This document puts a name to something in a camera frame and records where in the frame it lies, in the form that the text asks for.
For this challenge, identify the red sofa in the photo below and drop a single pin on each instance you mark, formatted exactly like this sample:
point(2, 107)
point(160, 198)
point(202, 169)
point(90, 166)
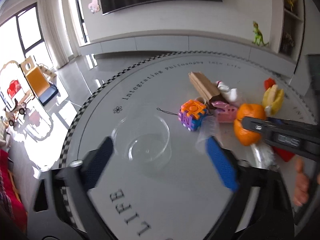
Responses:
point(9, 201)

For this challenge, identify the crumpled clear plastic bag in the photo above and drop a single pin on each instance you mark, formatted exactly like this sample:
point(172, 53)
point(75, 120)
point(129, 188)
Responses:
point(209, 128)

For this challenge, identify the orange toy slide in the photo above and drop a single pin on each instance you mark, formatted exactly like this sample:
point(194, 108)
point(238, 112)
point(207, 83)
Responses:
point(36, 76)

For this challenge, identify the orange fruit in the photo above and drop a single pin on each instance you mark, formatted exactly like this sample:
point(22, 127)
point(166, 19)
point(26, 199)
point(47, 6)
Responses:
point(243, 127)

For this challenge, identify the red velvet pouch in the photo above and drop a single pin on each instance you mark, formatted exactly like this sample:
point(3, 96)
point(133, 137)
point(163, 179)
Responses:
point(285, 155)

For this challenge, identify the pink toy block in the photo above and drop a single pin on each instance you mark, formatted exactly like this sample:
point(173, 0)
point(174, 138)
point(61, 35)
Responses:
point(224, 112)

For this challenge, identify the colourful puzzle cube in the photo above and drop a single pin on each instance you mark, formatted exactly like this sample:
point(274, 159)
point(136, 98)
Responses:
point(192, 113)

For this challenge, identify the person right hand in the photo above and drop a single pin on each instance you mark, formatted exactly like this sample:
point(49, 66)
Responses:
point(301, 196)

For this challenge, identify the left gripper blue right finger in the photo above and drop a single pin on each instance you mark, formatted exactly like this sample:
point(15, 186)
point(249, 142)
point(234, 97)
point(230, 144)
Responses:
point(223, 165)

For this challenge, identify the yellow sponge brush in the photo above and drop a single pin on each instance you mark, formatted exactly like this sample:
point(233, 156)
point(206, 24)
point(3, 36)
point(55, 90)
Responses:
point(272, 100)

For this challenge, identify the green dinosaur toy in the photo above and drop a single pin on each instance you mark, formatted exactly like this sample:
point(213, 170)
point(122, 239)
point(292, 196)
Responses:
point(258, 36)

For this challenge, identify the clear plastic bowl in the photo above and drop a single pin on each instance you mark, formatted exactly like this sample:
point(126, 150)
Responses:
point(143, 141)

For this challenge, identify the orange plastic spool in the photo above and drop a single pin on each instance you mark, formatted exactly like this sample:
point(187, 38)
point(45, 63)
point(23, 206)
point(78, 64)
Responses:
point(269, 83)

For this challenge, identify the white plastic bag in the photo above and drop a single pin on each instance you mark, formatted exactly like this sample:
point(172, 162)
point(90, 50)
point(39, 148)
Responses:
point(232, 95)

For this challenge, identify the silver snack wrapper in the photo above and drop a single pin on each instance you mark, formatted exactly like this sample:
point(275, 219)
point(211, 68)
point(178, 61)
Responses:
point(264, 156)

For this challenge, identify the wooden toy car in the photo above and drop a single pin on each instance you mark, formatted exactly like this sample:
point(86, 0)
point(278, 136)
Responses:
point(12, 115)

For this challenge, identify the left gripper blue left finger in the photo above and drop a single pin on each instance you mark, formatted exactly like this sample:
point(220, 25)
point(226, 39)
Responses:
point(95, 163)

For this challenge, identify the brown paper bag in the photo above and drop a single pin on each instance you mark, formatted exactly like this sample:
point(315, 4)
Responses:
point(207, 90)

